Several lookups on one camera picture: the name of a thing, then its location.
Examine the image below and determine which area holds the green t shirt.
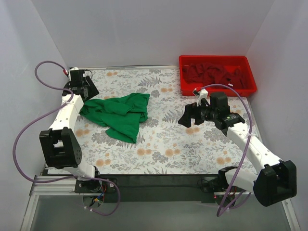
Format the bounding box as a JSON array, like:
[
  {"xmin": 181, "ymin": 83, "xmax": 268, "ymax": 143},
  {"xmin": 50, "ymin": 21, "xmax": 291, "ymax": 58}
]
[{"xmin": 79, "ymin": 93, "xmax": 150, "ymax": 143}]

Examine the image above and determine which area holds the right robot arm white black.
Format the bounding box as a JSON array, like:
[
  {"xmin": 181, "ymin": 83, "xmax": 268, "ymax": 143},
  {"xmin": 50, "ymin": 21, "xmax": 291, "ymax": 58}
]
[{"xmin": 178, "ymin": 90, "xmax": 297, "ymax": 206}]

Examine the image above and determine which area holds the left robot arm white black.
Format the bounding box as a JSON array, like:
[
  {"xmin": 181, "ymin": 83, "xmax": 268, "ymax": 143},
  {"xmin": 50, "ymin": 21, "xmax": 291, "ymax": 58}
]
[{"xmin": 39, "ymin": 67, "xmax": 103, "ymax": 193}]

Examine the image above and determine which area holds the dark red t shirt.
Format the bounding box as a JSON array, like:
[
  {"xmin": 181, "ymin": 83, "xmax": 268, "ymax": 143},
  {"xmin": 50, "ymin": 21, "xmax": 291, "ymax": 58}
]
[{"xmin": 183, "ymin": 62, "xmax": 247, "ymax": 89}]

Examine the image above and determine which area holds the floral patterned table mat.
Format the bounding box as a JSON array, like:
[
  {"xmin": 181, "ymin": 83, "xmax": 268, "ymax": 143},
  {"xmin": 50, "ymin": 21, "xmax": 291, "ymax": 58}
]
[{"xmin": 74, "ymin": 68, "xmax": 255, "ymax": 174}]

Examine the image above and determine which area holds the red plastic bin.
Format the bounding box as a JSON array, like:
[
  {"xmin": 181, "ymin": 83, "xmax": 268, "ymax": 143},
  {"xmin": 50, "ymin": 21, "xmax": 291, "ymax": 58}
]
[{"xmin": 179, "ymin": 55, "xmax": 257, "ymax": 97}]

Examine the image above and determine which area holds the black front crossbar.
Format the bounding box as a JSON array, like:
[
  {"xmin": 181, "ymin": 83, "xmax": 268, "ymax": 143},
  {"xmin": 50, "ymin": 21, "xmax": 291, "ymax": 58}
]
[{"xmin": 103, "ymin": 174, "xmax": 217, "ymax": 203}]

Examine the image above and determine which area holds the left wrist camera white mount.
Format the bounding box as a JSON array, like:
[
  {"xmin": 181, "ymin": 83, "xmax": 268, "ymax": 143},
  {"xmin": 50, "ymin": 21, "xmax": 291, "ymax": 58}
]
[{"xmin": 63, "ymin": 67, "xmax": 79, "ymax": 79}]

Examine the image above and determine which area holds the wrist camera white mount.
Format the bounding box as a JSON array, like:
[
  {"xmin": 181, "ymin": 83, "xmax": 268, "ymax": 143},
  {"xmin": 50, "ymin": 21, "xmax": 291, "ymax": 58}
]
[
  {"xmin": 193, "ymin": 87, "xmax": 209, "ymax": 106},
  {"xmin": 63, "ymin": 67, "xmax": 79, "ymax": 79}
]

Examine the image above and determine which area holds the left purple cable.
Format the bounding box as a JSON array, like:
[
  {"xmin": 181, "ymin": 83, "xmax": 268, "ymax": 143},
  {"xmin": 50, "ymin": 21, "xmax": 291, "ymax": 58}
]
[{"xmin": 12, "ymin": 61, "xmax": 121, "ymax": 216}]

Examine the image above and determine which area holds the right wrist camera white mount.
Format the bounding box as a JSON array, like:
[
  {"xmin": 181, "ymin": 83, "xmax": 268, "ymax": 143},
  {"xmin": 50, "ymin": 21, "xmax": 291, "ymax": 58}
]
[{"xmin": 193, "ymin": 87, "xmax": 209, "ymax": 106}]

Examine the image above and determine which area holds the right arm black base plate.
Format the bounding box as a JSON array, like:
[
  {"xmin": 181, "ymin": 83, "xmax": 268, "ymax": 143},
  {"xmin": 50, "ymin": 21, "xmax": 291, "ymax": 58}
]
[{"xmin": 197, "ymin": 177, "xmax": 223, "ymax": 193}]

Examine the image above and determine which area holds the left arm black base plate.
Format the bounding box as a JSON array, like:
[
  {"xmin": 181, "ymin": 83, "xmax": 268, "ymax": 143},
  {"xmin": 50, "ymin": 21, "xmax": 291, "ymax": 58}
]
[{"xmin": 74, "ymin": 178, "xmax": 118, "ymax": 193}]

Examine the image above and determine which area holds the aluminium frame rail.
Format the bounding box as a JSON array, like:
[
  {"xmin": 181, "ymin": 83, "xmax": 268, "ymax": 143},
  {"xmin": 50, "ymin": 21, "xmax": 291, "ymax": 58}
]
[{"xmin": 30, "ymin": 174, "xmax": 289, "ymax": 195}]

